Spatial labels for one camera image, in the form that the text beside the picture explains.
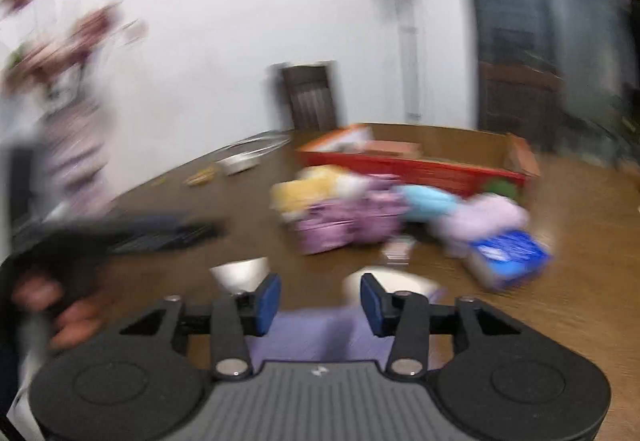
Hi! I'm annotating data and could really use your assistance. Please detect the white round sponge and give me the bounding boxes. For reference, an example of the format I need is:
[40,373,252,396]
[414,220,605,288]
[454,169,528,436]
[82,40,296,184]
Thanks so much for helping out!
[343,267,440,303]

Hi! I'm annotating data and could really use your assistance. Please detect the white wedge sponge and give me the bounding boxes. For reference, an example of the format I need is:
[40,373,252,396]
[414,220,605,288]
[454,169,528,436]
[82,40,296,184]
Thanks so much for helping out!
[209,257,270,295]

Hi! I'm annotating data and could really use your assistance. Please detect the purple cleaning cloth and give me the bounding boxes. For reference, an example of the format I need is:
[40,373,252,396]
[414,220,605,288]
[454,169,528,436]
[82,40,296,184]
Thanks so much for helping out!
[246,291,393,369]

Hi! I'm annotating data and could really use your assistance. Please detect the blue tissue pack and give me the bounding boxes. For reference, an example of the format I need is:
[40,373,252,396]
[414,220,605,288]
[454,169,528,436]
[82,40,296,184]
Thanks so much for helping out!
[464,230,551,291]

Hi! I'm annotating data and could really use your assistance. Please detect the light blue plush toy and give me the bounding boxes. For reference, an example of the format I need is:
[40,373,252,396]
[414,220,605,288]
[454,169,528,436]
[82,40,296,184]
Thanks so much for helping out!
[397,184,461,223]

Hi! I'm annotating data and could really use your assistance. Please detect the yellow white plush toy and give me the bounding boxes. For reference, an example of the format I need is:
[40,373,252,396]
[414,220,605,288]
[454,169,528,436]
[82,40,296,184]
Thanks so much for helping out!
[270,165,370,222]

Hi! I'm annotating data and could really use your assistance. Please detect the pink layered sponge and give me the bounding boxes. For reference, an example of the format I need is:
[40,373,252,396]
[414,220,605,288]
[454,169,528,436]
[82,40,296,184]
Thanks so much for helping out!
[359,140,421,160]

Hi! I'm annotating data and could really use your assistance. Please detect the person's left hand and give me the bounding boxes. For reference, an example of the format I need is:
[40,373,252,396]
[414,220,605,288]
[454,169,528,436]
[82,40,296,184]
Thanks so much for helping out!
[12,271,103,350]

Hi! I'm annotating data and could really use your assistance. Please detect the pink ceramic vase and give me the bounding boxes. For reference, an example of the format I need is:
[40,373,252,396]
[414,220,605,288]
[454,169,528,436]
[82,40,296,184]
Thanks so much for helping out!
[36,89,113,220]

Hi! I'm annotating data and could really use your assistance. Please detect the yellow crumbs on table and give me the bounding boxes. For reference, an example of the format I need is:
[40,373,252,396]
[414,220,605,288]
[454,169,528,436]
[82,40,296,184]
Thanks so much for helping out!
[183,165,218,188]

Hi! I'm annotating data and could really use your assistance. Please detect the red cardboard box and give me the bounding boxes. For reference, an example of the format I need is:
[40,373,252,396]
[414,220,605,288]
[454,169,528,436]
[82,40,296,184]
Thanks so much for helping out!
[297,123,540,198]

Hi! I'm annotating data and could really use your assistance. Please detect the dried pink roses bouquet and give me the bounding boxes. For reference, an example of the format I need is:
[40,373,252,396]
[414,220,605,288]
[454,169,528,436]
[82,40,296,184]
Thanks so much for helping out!
[1,0,124,99]

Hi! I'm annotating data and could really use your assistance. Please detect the dark wooden chair left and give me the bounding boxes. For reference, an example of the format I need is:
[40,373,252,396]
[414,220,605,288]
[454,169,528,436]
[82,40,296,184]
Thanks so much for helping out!
[271,61,342,131]

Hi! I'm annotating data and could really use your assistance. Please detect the dark wooden chair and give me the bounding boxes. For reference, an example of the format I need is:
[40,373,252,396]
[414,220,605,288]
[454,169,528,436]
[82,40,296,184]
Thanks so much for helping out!
[477,62,563,153]
[271,61,342,131]

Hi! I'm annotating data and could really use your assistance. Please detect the dark wooden chair right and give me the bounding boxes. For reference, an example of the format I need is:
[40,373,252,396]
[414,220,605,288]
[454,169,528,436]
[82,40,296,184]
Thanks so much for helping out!
[477,62,563,153]

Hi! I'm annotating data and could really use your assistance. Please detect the black framed sliding glass door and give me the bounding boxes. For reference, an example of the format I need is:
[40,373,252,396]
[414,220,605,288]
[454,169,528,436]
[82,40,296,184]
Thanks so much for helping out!
[473,0,639,165]

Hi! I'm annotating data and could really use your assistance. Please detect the white charger with cable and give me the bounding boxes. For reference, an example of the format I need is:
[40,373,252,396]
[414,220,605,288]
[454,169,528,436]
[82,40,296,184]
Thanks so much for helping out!
[214,131,291,176]

